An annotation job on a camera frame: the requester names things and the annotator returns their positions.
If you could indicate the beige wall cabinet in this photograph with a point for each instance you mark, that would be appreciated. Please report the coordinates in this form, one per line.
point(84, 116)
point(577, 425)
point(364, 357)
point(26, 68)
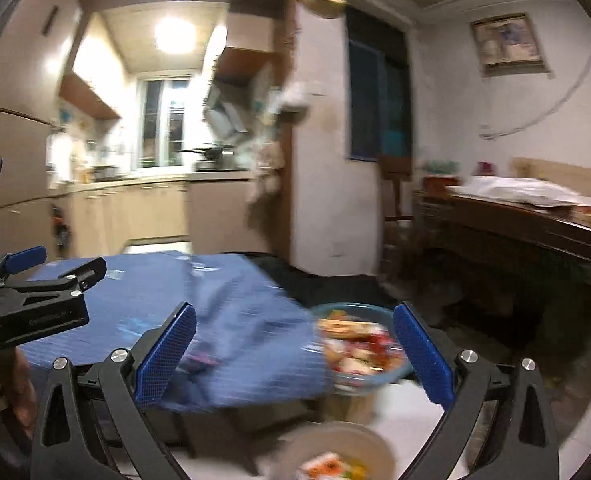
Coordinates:
point(90, 85)
point(248, 45)

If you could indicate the dark wooden sideboard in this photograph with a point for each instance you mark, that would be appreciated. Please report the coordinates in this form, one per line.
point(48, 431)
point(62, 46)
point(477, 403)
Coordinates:
point(505, 240)

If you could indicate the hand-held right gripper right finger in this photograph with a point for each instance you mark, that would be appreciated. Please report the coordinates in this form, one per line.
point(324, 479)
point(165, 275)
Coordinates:
point(423, 355)

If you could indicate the steel range hood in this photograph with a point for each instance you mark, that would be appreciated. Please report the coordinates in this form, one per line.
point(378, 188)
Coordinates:
point(225, 115)

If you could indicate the beige kitchen base cabinets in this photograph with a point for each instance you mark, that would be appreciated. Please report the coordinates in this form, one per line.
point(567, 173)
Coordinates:
point(150, 210)

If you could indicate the kitchen window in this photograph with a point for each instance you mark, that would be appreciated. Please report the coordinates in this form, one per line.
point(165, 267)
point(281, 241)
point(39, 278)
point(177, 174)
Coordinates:
point(163, 120)

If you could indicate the beige wooden board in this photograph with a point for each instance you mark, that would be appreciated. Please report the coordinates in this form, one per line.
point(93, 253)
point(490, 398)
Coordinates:
point(560, 172)

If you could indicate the white bowl of food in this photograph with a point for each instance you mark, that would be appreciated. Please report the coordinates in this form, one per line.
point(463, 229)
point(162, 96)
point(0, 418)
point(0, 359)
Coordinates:
point(335, 435)

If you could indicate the person's left hand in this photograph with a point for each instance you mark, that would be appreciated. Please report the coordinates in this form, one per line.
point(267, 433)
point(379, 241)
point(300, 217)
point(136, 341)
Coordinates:
point(24, 392)

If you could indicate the red white wrapper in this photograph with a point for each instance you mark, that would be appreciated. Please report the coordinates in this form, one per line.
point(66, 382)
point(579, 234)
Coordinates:
point(333, 467)

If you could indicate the pile of colourful wrappers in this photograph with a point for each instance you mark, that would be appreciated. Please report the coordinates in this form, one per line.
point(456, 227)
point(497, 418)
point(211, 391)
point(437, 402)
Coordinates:
point(360, 347)

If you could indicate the red plant pot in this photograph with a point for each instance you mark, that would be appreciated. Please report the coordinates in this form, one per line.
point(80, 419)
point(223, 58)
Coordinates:
point(440, 182)

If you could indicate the red jar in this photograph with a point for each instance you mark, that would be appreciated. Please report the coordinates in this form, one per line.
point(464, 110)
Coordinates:
point(486, 169)

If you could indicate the silver rice cooker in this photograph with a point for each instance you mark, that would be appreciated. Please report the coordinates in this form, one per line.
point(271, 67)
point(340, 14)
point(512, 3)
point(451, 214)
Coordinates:
point(104, 172)

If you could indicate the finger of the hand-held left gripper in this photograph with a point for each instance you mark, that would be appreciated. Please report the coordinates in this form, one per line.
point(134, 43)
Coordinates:
point(25, 256)
point(83, 271)

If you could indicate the white hanging plastic bag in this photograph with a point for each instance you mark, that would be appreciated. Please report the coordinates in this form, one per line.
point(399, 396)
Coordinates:
point(293, 96)

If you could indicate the brown refrigerator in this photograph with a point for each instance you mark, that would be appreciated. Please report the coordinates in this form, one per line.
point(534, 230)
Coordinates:
point(20, 160)

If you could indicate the wooden stool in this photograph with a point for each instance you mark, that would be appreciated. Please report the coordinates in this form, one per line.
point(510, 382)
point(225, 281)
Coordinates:
point(350, 405)

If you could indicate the ceiling light panel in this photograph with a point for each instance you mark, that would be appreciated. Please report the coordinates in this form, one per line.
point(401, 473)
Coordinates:
point(174, 35)

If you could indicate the black frying pan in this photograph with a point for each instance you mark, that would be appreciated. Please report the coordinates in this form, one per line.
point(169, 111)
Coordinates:
point(210, 150)

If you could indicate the framed wall picture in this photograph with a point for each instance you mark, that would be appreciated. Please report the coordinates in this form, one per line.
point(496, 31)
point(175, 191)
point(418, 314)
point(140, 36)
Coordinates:
point(508, 44)

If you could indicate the teal plastic basin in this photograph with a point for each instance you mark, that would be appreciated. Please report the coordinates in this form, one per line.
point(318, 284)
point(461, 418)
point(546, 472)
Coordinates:
point(375, 379)

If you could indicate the wooden chair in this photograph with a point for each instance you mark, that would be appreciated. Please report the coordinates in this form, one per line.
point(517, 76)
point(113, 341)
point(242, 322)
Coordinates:
point(395, 210)

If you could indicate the dark room window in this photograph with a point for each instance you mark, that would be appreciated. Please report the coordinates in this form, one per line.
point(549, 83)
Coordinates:
point(380, 95)

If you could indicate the large white plastic bag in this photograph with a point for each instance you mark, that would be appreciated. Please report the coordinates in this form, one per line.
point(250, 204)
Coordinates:
point(520, 191)

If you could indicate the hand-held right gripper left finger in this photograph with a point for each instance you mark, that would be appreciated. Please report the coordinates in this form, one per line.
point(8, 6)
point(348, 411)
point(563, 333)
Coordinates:
point(165, 355)

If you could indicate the gas stove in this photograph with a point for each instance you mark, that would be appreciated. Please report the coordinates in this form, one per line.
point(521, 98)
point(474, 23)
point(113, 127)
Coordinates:
point(215, 164)

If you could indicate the blue checked tablecloth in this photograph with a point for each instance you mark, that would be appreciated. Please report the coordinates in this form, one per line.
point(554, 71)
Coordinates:
point(235, 320)

